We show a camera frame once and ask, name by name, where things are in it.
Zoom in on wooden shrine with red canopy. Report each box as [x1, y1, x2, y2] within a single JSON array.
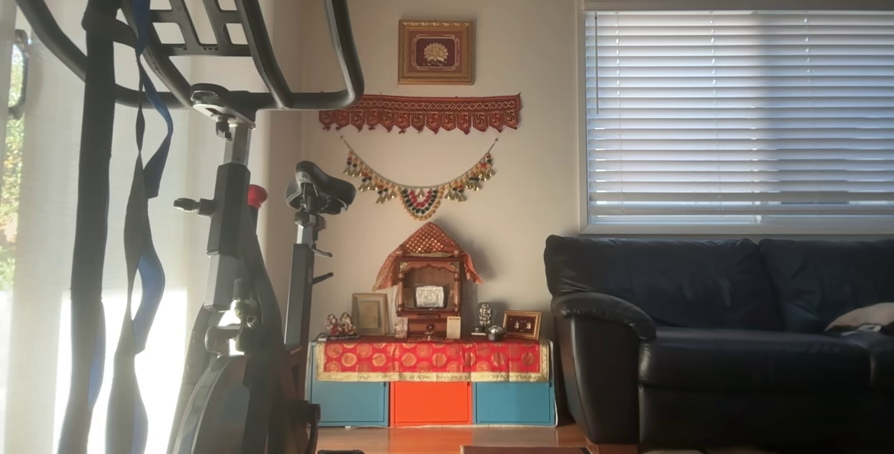
[[373, 222, 483, 340]]

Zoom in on small gold framed picture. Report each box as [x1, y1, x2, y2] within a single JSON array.
[[503, 310, 543, 341]]

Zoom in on red and gold cloth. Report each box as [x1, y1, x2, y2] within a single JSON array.
[[314, 337, 551, 383]]

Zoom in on small colourful figurines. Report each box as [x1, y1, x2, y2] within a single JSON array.
[[324, 312, 359, 341]]

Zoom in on blue and orange cabinet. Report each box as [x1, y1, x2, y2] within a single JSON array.
[[307, 341, 557, 428]]

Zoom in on black exercise bike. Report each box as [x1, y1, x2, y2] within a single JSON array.
[[0, 0, 365, 454]]

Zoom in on dark floor rug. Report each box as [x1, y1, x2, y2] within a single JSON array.
[[461, 446, 592, 454]]

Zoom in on black leather sofa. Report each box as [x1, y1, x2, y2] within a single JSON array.
[[544, 235, 894, 448]]

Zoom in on white window blind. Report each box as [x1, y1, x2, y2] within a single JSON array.
[[578, 0, 894, 235]]

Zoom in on white sheer curtain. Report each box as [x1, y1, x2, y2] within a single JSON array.
[[0, 0, 302, 454]]

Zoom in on white cushion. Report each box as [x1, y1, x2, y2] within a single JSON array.
[[826, 302, 894, 336]]

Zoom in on beaded garland wall hanging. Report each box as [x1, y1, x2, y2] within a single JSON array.
[[341, 137, 499, 221]]

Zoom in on red embroidered wall hanging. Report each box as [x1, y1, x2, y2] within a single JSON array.
[[319, 94, 522, 136]]

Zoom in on pale standing picture frame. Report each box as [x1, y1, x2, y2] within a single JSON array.
[[351, 293, 390, 337]]

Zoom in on gold framed wall picture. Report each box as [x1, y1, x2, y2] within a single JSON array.
[[398, 20, 475, 85]]

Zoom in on black hanging strap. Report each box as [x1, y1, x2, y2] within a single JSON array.
[[57, 0, 121, 454]]

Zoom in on blue hanging strap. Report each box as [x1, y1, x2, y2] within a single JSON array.
[[105, 0, 175, 454]]

